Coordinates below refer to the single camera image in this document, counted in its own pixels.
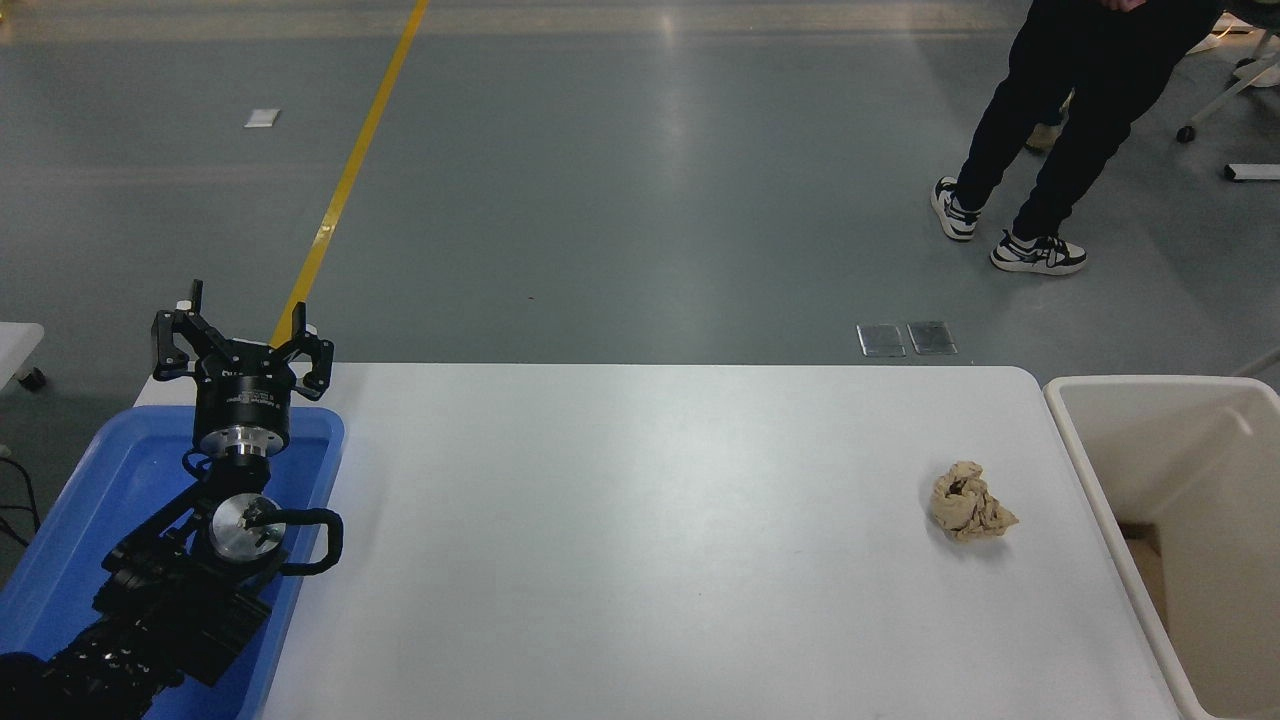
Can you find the white paper sheet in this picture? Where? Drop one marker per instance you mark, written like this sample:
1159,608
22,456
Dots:
262,117

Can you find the white wheeled chair base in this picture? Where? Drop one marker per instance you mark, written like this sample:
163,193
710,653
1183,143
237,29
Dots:
1186,133

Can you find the white side table with caster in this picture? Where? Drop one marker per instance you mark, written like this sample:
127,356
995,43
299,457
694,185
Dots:
15,345

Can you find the white slanted rod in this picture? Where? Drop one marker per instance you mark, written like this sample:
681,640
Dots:
1262,358

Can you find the white bar on floor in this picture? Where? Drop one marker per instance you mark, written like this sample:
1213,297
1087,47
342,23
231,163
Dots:
1255,173

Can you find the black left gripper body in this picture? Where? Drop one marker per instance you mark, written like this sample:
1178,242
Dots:
243,395

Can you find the crumpled tan paper ball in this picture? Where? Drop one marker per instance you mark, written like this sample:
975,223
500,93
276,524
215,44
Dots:
970,505

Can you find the metal floor plate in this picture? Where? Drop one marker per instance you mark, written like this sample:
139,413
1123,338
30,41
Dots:
881,339
932,337

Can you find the blue plastic tray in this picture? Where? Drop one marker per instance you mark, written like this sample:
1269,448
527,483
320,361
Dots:
90,500

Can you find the large pale bin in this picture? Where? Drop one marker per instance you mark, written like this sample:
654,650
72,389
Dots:
1200,640

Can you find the person's hand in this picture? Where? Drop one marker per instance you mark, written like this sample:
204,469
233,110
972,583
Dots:
1122,4

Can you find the person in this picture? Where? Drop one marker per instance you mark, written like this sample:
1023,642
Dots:
1080,100
1042,136

